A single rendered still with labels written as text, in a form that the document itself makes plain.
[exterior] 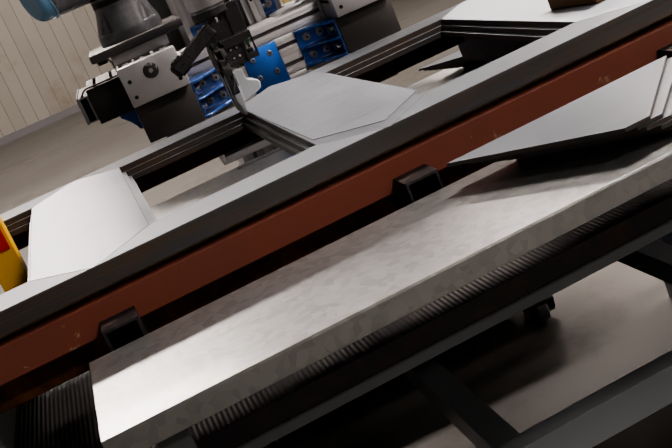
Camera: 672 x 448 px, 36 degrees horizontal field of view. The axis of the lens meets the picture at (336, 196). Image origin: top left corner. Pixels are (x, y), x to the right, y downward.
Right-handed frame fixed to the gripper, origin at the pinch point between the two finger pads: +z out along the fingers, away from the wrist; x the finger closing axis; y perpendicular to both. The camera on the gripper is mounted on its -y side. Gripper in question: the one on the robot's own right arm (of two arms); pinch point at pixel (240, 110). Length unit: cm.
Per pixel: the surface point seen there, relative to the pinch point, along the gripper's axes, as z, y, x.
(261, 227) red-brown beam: 6, -12, -62
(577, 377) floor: 85, 45, -1
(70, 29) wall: 2, -4, 1002
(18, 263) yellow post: 8, -49, -6
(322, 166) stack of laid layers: 2, -1, -62
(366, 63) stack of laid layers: 2.3, 27.4, 2.3
